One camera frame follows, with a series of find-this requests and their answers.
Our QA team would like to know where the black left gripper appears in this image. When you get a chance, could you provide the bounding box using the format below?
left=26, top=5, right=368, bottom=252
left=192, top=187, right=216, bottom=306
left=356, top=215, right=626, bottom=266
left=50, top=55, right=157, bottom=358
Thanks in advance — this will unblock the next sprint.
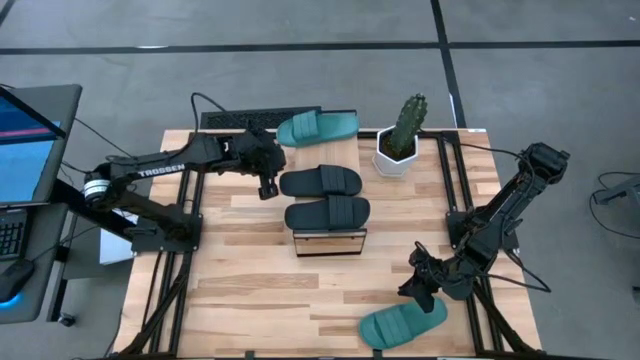
left=238, top=127, right=288, bottom=201

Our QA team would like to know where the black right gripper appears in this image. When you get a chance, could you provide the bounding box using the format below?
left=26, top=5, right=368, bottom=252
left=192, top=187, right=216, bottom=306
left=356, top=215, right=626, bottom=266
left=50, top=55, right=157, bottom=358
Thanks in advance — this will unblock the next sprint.
left=398, top=244, right=454, bottom=314

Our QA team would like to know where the black slide sandal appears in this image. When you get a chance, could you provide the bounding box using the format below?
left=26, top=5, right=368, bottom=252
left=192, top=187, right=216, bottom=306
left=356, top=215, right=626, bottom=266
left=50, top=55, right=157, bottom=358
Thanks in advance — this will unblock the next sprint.
left=283, top=194, right=372, bottom=232
left=278, top=163, right=364, bottom=199

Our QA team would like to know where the green slide sandal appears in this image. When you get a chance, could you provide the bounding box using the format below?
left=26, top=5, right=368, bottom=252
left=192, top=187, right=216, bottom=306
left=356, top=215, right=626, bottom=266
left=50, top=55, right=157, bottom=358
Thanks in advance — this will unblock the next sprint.
left=358, top=298, right=449, bottom=351
left=274, top=109, right=361, bottom=149

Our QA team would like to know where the black mesh panel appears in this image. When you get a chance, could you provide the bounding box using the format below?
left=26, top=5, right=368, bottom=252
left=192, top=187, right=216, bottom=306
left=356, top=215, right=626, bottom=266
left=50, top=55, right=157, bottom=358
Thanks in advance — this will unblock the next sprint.
left=199, top=106, right=324, bottom=131

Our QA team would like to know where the white plant pot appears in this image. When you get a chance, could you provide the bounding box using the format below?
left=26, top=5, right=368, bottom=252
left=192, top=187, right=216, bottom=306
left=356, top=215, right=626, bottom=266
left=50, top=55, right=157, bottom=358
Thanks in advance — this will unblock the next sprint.
left=372, top=124, right=421, bottom=179

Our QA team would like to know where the green cactus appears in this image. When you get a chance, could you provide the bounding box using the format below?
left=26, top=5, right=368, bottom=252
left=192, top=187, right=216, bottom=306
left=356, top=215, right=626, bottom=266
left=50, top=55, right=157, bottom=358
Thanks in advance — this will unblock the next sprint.
left=388, top=92, right=430, bottom=161

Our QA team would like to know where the white box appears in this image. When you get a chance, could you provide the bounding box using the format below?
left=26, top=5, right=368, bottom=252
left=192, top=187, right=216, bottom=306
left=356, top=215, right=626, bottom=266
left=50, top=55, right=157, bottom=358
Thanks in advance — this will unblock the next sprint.
left=98, top=212, right=137, bottom=266

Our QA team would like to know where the grey metal stand foot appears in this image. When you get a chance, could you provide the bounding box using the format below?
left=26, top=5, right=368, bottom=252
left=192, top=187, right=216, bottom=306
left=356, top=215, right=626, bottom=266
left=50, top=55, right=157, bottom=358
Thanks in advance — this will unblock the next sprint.
left=593, top=173, right=640, bottom=206

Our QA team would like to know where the dark grey computer cart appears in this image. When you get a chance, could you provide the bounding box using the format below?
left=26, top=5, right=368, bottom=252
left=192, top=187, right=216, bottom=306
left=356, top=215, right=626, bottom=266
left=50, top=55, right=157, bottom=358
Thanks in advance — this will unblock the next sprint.
left=0, top=179, right=84, bottom=324

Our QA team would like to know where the computer monitor blue screen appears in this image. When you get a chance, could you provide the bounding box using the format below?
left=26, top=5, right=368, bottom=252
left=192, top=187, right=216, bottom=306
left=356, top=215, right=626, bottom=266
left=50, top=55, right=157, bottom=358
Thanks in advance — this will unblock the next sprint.
left=0, top=83, right=84, bottom=209

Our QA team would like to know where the black computer keyboard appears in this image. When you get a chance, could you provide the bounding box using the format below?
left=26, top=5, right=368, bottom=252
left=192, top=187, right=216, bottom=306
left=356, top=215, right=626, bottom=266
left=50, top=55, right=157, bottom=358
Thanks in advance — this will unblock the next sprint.
left=0, top=208, right=29, bottom=262

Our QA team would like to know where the black computer mouse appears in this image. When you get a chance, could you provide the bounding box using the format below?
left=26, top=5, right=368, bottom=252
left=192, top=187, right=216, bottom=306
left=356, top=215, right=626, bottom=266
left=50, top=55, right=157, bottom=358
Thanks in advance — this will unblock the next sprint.
left=0, top=258, right=36, bottom=304

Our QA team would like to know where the black frame wooden shelf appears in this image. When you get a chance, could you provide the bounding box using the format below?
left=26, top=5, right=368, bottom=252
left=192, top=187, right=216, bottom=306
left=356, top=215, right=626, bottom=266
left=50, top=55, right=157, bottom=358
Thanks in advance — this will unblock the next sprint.
left=292, top=108, right=369, bottom=259

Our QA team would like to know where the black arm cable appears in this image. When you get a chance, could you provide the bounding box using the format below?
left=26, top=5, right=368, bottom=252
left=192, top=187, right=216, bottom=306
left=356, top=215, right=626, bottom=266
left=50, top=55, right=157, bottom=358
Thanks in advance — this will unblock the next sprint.
left=189, top=92, right=226, bottom=146
left=457, top=142, right=531, bottom=166
left=477, top=247, right=553, bottom=295

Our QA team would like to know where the black aluminium table frame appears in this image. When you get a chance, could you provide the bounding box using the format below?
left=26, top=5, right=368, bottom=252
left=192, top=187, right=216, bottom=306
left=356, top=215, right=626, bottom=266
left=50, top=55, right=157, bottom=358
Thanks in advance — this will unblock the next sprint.
left=112, top=128, right=546, bottom=360

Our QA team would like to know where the black monitor cable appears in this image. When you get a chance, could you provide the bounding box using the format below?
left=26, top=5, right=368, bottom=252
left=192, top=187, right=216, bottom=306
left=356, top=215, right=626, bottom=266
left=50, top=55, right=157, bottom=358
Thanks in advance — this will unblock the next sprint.
left=73, top=117, right=134, bottom=159

